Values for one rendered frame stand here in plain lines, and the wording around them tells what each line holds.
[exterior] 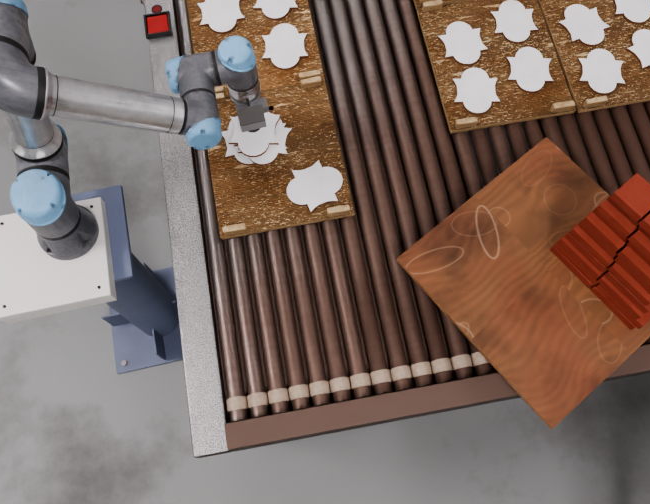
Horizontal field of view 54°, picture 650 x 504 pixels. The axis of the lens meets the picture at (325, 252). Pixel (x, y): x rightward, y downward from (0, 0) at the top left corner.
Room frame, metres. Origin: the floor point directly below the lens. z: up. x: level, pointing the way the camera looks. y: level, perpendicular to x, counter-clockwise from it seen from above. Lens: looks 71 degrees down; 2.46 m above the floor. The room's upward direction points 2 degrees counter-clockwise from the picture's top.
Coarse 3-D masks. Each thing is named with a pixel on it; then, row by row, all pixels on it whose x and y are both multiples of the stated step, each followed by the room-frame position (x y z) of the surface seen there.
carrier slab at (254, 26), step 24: (192, 0) 1.33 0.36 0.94; (192, 24) 1.25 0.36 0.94; (240, 24) 1.24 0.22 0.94; (264, 24) 1.24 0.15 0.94; (312, 24) 1.23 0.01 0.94; (216, 48) 1.16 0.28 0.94; (264, 48) 1.15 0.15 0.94; (312, 48) 1.15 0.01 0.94; (264, 72) 1.07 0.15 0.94; (288, 72) 1.07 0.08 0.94
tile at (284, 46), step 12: (288, 24) 1.22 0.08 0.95; (264, 36) 1.19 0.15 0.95; (276, 36) 1.18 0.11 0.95; (288, 36) 1.18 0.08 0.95; (300, 36) 1.18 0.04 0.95; (276, 48) 1.14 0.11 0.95; (288, 48) 1.14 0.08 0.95; (300, 48) 1.14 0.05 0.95; (276, 60) 1.10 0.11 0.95; (288, 60) 1.10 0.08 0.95
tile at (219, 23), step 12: (216, 0) 1.32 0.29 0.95; (228, 0) 1.32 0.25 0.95; (240, 0) 1.32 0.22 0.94; (204, 12) 1.28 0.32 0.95; (216, 12) 1.28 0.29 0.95; (228, 12) 1.28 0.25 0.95; (240, 12) 1.27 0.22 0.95; (204, 24) 1.24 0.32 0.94; (216, 24) 1.23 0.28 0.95; (228, 24) 1.23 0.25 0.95
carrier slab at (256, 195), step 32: (288, 96) 0.99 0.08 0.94; (320, 96) 0.99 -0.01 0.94; (224, 128) 0.90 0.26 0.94; (320, 128) 0.89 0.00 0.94; (224, 160) 0.80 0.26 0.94; (288, 160) 0.80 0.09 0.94; (320, 160) 0.79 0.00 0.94; (224, 192) 0.71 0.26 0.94; (256, 192) 0.71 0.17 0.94; (224, 224) 0.62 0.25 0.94; (256, 224) 0.62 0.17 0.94; (288, 224) 0.61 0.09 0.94
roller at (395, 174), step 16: (352, 0) 1.32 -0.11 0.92; (352, 16) 1.27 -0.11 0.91; (368, 48) 1.15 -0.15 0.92; (368, 64) 1.10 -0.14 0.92; (368, 80) 1.05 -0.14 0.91; (368, 96) 1.01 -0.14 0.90; (384, 112) 0.94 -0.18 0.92; (384, 128) 0.89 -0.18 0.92; (384, 144) 0.84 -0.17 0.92; (384, 160) 0.80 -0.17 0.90; (400, 176) 0.74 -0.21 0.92; (400, 192) 0.70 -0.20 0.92; (400, 208) 0.65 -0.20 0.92; (400, 224) 0.61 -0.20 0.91; (416, 240) 0.56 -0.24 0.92; (416, 288) 0.44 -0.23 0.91; (432, 304) 0.39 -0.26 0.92; (432, 320) 0.35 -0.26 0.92; (432, 336) 0.31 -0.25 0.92; (432, 352) 0.27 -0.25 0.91; (432, 368) 0.24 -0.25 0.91; (448, 368) 0.23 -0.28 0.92
